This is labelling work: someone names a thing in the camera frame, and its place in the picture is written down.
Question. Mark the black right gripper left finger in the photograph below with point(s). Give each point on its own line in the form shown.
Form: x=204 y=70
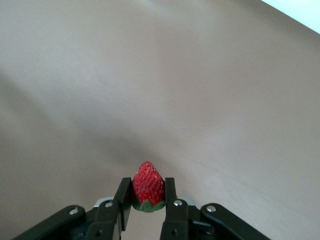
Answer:
x=105 y=220

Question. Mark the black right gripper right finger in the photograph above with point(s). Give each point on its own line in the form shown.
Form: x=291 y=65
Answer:
x=180 y=220

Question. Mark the red strawberry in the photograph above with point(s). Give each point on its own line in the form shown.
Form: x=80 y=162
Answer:
x=148 y=185

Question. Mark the brown table cover mat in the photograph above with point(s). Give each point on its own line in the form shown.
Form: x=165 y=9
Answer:
x=125 y=75

